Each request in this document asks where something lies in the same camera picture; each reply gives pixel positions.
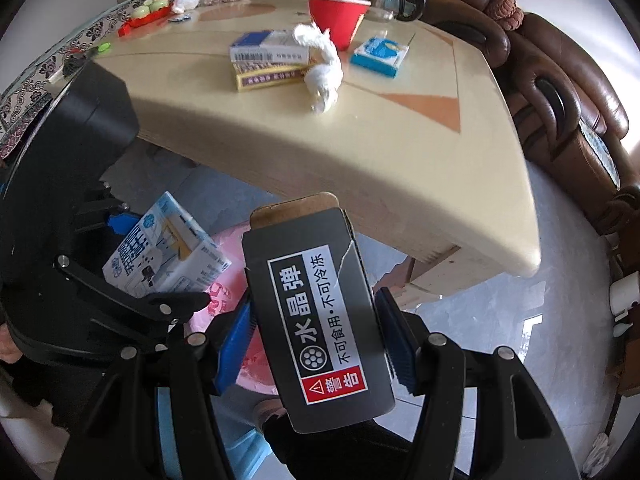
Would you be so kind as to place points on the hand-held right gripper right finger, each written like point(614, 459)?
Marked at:
point(396, 345)

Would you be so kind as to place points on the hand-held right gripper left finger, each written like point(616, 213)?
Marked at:
point(232, 345)

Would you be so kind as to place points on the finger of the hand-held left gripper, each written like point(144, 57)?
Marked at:
point(122, 223)
point(150, 306)

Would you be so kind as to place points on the white and blue milk carton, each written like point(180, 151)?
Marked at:
point(165, 250)

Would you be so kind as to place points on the black cardboard box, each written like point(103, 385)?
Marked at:
point(320, 310)

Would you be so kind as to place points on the white and blue medicine box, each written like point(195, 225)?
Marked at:
point(265, 47)

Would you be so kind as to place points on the plate of colourful sweets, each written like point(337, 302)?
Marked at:
point(35, 75)

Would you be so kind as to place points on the small green plastic piece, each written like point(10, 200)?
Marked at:
point(103, 48)

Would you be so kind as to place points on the blue plastic container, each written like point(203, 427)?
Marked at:
point(240, 440)

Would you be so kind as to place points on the red plastic toy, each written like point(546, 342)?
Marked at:
point(140, 24)

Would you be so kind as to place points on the green and white plastic toy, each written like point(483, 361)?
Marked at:
point(150, 8)

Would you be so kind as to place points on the small blue wrapper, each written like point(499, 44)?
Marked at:
point(178, 19)

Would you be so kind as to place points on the white cloth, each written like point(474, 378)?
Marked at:
point(597, 455)

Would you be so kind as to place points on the white plastic fixture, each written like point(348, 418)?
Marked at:
point(625, 295)

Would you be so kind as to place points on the crumpled white tissue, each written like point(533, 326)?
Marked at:
point(325, 75)

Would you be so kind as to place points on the red paper cup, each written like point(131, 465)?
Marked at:
point(335, 20)

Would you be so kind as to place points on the blue and white tissue packet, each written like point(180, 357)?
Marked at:
point(380, 55)

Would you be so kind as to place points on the brown leather sofa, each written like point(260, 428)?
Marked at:
point(550, 85)

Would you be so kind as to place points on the pink crocheted cushion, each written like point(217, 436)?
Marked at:
point(505, 7)

